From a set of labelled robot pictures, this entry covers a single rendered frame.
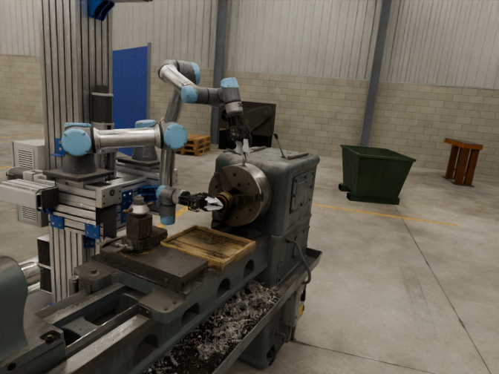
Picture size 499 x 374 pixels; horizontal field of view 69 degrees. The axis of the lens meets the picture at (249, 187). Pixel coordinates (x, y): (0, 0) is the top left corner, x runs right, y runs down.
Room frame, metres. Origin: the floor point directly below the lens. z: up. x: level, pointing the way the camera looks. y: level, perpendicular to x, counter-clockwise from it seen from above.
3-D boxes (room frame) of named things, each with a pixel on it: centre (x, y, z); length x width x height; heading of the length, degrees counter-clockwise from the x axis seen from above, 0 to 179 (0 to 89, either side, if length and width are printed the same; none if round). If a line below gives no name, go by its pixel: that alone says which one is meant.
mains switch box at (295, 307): (2.05, -0.36, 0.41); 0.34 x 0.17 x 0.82; 153
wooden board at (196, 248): (1.58, 0.17, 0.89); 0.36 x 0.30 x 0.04; 63
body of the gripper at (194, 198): (1.65, 0.26, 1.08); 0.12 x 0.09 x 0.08; 63
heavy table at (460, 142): (9.25, -5.27, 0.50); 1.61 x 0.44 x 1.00; 168
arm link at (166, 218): (1.74, 0.40, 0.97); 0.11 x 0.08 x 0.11; 23
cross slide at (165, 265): (1.26, 0.35, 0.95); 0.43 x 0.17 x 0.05; 63
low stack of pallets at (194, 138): (9.97, 1.74, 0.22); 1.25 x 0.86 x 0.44; 171
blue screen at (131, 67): (8.03, 3.18, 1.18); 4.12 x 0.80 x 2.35; 39
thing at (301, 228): (2.18, -0.11, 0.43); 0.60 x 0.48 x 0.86; 153
